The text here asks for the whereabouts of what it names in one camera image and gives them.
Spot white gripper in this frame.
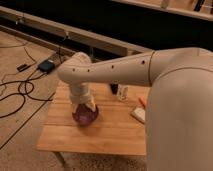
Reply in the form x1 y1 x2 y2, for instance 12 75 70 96
69 83 96 113

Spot clear plastic bottle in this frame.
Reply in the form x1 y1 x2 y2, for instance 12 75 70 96
117 85 128 101

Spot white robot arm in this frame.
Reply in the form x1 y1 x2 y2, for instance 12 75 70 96
58 48 213 171

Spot purple ceramic bowl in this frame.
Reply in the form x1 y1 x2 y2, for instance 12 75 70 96
72 104 99 126

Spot wooden table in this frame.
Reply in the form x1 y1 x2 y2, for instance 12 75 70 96
37 82 149 156

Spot black power adapter box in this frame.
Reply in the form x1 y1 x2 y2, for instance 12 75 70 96
37 60 55 73

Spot white sponge block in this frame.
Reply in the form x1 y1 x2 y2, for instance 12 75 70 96
131 107 145 124

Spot orange marker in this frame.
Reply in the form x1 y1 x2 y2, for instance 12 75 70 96
139 98 146 109

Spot small black device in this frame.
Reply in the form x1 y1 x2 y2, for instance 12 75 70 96
17 64 30 72

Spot black floor cable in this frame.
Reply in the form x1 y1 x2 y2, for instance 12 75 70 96
0 39 68 120

